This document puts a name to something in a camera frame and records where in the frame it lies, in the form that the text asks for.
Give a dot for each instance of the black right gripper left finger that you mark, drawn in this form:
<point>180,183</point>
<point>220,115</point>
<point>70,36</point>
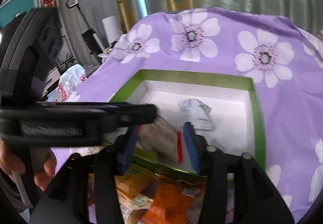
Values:
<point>114,160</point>

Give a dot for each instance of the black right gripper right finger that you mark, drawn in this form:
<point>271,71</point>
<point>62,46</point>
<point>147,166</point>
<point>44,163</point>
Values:
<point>208,160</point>

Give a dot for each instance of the orange snack packet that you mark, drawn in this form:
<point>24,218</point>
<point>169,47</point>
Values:
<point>175,201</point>

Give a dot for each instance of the beige cracker packet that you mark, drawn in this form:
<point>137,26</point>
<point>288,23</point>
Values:
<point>162,138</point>

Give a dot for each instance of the white grey snack packet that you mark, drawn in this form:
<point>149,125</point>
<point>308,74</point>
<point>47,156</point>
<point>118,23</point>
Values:
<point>197,113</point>

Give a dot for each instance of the yellow snack packet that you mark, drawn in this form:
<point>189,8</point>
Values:
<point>130,186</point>

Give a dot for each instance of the white plastic bag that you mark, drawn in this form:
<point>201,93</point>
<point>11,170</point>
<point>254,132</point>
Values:
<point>67,85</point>

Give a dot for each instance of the green cardboard box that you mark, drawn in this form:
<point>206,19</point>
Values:
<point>224,108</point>

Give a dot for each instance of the purple floral tablecloth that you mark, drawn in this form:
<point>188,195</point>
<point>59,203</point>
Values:
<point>284,62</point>

